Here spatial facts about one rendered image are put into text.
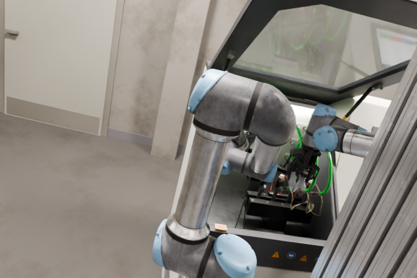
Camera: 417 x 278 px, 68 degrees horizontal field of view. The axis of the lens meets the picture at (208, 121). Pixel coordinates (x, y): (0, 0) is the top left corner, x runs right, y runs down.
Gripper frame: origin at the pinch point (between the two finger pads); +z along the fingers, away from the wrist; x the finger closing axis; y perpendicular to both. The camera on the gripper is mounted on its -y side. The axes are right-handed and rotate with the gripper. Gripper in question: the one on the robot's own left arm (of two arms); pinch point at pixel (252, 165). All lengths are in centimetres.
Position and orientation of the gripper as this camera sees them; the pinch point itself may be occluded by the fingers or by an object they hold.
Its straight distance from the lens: 138.1
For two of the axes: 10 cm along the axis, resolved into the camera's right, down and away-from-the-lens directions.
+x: 8.6, 1.5, -4.8
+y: -3.9, 8.1, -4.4
